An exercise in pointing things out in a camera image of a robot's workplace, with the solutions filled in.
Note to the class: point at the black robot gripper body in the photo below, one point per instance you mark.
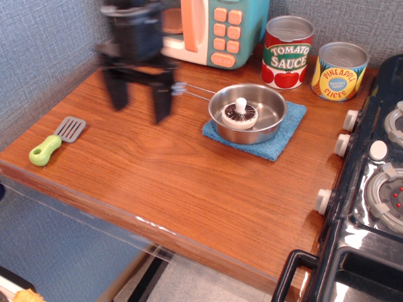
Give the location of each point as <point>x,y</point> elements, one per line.
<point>134,53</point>

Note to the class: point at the green handled grey spatula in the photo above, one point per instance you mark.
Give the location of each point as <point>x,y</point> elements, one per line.
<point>68,131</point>

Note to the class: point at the black toy stove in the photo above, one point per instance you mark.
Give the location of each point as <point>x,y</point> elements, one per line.
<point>360,244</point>

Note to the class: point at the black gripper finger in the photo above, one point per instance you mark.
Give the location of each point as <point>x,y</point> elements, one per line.
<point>162,98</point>
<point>116,91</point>

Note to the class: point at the white toy mushroom slice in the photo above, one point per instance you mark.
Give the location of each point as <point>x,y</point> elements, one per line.
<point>239,115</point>

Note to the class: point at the silver metal pot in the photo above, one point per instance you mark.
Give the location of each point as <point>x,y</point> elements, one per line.
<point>271,106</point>

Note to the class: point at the tomato sauce can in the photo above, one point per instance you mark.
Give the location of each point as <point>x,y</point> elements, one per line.
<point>287,45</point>

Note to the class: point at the teal toy microwave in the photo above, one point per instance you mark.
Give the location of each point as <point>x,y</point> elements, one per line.
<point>220,34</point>

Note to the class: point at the pineapple slices can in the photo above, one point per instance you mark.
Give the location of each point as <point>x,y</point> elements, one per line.
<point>339,71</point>

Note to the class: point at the blue cloth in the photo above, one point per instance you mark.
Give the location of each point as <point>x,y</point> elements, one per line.
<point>272,148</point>

